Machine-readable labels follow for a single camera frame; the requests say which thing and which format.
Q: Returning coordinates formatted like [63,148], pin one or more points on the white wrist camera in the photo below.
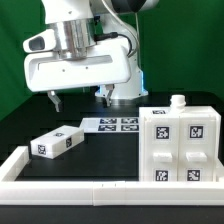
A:
[44,41]

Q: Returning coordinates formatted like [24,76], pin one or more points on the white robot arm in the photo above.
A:
[87,44]

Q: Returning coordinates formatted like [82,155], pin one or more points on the white U-shaped fence frame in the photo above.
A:
[15,192]

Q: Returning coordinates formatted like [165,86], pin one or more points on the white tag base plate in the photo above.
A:
[110,125]

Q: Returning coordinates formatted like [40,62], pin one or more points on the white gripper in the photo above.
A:
[106,63]

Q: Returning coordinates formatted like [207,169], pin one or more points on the white cabinet body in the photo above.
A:
[180,109]

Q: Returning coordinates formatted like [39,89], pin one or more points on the white cabinet top block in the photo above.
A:
[56,142]

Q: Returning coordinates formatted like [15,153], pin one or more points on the white cabinet door panel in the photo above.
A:
[160,149]
[196,149]

